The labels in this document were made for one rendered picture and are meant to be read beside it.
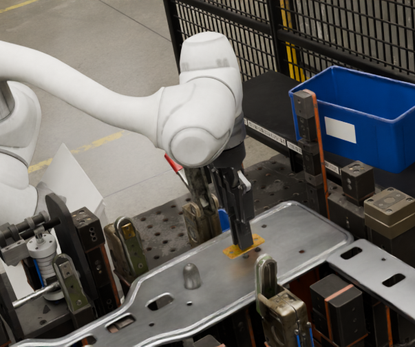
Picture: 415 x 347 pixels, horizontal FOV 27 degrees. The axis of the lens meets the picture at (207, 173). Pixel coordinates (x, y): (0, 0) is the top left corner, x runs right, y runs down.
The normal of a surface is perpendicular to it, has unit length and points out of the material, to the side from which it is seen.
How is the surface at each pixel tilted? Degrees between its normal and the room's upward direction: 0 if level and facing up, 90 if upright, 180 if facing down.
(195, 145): 92
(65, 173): 44
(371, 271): 0
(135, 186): 0
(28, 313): 0
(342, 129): 90
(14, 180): 63
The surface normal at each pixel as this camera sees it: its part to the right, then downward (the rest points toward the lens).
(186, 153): 0.02, 0.53
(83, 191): -0.75, -0.37
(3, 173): 0.62, -0.31
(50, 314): -0.18, -0.85
